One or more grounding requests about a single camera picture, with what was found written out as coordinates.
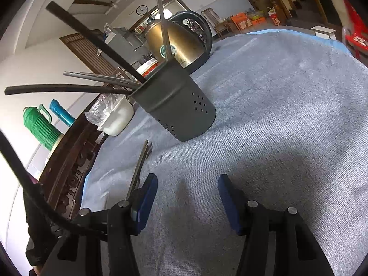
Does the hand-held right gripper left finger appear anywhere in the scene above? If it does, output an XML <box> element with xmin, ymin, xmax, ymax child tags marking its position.
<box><xmin>40</xmin><ymin>173</ymin><xmax>158</xmax><ymax>276</ymax></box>

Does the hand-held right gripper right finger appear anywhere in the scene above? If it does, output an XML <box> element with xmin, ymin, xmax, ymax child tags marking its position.
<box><xmin>218</xmin><ymin>174</ymin><xmax>335</xmax><ymax>276</ymax></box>

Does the grey perforated utensil holder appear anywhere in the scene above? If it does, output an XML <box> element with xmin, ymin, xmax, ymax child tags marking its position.
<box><xmin>128</xmin><ymin>57</ymin><xmax>217</xmax><ymax>142</ymax></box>

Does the black chopstick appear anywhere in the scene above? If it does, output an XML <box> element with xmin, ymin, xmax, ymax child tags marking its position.
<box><xmin>4</xmin><ymin>84</ymin><xmax>134</xmax><ymax>96</ymax></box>
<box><xmin>45</xmin><ymin>1</ymin><xmax>148</xmax><ymax>83</ymax></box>

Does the person's left forearm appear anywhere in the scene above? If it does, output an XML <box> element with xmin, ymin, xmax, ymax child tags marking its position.
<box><xmin>24</xmin><ymin>182</ymin><xmax>58</xmax><ymax>275</ymax></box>

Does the carved wooden sideboard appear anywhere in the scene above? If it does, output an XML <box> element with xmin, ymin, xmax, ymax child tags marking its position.
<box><xmin>37</xmin><ymin>83</ymin><xmax>135</xmax><ymax>216</ymax></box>

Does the white plastic bowl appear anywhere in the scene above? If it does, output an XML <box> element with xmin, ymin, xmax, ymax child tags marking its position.
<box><xmin>98</xmin><ymin>96</ymin><xmax>135</xmax><ymax>136</ymax></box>

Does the clear plastic bag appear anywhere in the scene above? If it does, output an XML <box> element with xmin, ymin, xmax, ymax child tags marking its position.
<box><xmin>85</xmin><ymin>93</ymin><xmax>127</xmax><ymax>127</ymax></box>

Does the blue thermos flask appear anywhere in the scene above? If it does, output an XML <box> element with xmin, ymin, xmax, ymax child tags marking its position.
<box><xmin>49</xmin><ymin>99</ymin><xmax>77</xmax><ymax>127</ymax></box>

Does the green thermos flask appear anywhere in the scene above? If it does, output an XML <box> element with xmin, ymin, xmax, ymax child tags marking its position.
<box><xmin>23</xmin><ymin>103</ymin><xmax>64</xmax><ymax>151</ymax></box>

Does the red and white bowl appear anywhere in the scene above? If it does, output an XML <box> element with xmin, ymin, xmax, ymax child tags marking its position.
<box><xmin>135</xmin><ymin>57</ymin><xmax>160</xmax><ymax>78</ymax></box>

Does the grey refrigerator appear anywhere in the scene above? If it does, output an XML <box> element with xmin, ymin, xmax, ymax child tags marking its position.
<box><xmin>105</xmin><ymin>27</ymin><xmax>147</xmax><ymax>64</ymax></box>

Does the brown wooden door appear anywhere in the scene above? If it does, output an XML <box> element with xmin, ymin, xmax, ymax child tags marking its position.
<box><xmin>60</xmin><ymin>33</ymin><xmax>121</xmax><ymax>77</ymax></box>

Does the gold electric kettle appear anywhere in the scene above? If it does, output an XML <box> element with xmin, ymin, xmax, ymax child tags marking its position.
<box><xmin>144</xmin><ymin>10</ymin><xmax>215</xmax><ymax>74</ymax></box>

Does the orange cardboard box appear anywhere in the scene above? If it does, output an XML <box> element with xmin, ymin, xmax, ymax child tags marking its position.
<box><xmin>231</xmin><ymin>13</ymin><xmax>250</xmax><ymax>31</ymax></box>

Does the wooden chair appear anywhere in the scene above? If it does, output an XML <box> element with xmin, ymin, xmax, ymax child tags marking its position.
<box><xmin>201</xmin><ymin>6</ymin><xmax>227</xmax><ymax>38</ymax></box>

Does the red and white box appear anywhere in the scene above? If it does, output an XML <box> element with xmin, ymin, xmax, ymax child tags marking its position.
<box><xmin>269</xmin><ymin>7</ymin><xmax>281</xmax><ymax>25</ymax></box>

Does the light blue under cloth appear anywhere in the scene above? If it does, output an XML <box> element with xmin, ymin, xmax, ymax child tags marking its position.
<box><xmin>82</xmin><ymin>29</ymin><xmax>353</xmax><ymax>204</ymax></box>

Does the white step stool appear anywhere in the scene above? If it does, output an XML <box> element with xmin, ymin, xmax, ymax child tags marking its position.
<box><xmin>311</xmin><ymin>25</ymin><xmax>337</xmax><ymax>40</ymax></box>

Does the red plastic chair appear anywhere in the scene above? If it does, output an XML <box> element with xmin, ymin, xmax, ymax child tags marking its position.
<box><xmin>342</xmin><ymin>0</ymin><xmax>368</xmax><ymax>58</ymax></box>

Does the beige panel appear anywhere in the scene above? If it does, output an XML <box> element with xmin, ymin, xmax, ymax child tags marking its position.
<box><xmin>325</xmin><ymin>0</ymin><xmax>345</xmax><ymax>26</ymax></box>

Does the black cable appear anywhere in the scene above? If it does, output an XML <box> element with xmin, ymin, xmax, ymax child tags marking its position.
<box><xmin>0</xmin><ymin>131</ymin><xmax>108</xmax><ymax>238</ymax></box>

